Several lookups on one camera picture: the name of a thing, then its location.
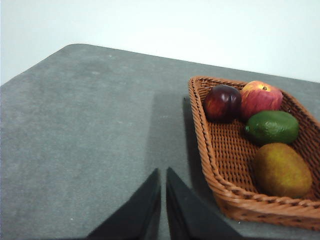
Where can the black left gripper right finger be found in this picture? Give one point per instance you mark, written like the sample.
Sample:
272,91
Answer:
185,215

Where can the green avocado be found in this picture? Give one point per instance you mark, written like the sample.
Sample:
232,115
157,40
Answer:
272,127

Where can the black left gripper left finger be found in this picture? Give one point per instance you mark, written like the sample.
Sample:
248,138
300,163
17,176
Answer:
142,212

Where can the dark red plum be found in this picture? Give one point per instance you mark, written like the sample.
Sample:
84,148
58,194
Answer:
222,103

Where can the brown yellow kiwi fruit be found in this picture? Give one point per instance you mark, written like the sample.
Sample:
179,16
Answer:
282,171

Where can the brown wicker basket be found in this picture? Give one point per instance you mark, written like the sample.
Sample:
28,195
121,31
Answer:
225,150

